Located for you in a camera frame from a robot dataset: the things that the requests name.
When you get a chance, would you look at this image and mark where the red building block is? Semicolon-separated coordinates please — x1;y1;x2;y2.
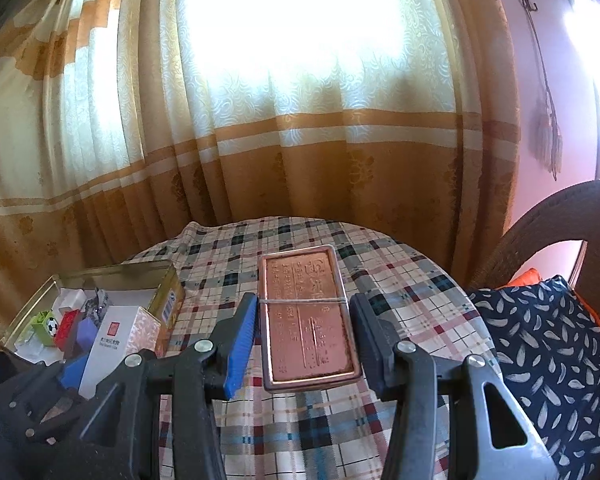
54;310;83;351

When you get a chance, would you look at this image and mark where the navy feather-print cushion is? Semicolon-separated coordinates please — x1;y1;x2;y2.
467;275;600;480

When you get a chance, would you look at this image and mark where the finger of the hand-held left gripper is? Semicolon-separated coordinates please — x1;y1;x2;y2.
22;395;88;445
7;356;97;413

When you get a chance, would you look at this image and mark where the green printed building block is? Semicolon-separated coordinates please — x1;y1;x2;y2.
32;310;62;347

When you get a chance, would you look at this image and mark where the copper embossed tin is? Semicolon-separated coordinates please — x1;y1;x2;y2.
256;245;363;393

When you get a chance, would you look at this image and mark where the gold metal tin tray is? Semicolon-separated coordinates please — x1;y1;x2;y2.
0;261;187;366

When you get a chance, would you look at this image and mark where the white patterned carton box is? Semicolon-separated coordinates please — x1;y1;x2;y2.
77;305;162;401

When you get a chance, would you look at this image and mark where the purple block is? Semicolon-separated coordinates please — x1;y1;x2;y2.
62;317;101;361

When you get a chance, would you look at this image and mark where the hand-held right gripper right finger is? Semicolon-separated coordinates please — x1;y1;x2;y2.
349;292;561;480

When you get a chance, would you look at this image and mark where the wooden chair back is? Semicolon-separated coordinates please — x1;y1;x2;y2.
472;180;600;293

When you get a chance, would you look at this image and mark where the black sequin hair clip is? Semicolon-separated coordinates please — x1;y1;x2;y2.
80;287;113;323

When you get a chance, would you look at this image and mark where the cream and orange curtain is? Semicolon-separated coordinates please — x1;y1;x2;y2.
0;0;523;356

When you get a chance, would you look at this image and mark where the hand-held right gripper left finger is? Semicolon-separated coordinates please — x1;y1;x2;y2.
77;292;258;480

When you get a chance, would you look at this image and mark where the white paper liner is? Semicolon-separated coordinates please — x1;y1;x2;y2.
15;332;61;363

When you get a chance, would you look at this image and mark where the curtain tieback tassel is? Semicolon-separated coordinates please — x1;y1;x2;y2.
522;7;565;182

